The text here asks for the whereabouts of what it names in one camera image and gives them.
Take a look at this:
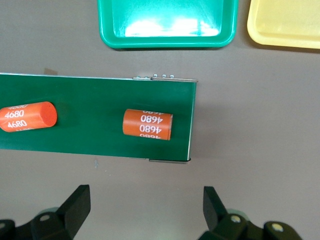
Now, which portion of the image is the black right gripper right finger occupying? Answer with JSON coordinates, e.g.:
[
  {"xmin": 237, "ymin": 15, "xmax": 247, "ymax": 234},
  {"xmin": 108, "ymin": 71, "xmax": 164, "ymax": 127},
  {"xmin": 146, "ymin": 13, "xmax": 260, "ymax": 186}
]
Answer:
[{"xmin": 199, "ymin": 186, "xmax": 304, "ymax": 240}]

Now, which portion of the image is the orange cylinder printed 4680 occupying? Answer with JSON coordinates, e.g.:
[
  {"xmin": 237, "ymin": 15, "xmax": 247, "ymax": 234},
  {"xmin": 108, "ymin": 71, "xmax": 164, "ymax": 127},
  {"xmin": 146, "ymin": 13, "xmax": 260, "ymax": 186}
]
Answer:
[
  {"xmin": 122, "ymin": 108, "xmax": 174, "ymax": 141},
  {"xmin": 0, "ymin": 101, "xmax": 58, "ymax": 133}
]

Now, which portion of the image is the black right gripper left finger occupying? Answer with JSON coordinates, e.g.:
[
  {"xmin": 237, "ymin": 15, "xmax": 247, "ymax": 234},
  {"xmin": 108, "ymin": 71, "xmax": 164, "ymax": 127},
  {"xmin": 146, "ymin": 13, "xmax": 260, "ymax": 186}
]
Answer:
[{"xmin": 0, "ymin": 184, "xmax": 91, "ymax": 240}]

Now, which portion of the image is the green conveyor belt unit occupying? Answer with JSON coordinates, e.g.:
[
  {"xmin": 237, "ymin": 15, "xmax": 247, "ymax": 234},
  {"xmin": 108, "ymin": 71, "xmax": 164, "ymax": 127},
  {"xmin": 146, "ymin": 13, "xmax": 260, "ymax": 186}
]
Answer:
[{"xmin": 0, "ymin": 72, "xmax": 200, "ymax": 165}]

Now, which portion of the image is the yellow plastic tray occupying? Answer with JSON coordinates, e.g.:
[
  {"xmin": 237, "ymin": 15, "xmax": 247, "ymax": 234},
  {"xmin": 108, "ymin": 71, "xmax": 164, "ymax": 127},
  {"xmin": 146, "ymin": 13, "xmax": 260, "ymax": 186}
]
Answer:
[{"xmin": 246, "ymin": 0, "xmax": 320, "ymax": 50}]

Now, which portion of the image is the green plastic tray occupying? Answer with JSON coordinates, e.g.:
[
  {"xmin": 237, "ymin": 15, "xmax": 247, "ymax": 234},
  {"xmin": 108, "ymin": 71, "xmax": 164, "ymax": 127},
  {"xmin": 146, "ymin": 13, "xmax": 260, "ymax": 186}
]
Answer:
[{"xmin": 96, "ymin": 0, "xmax": 240, "ymax": 50}]

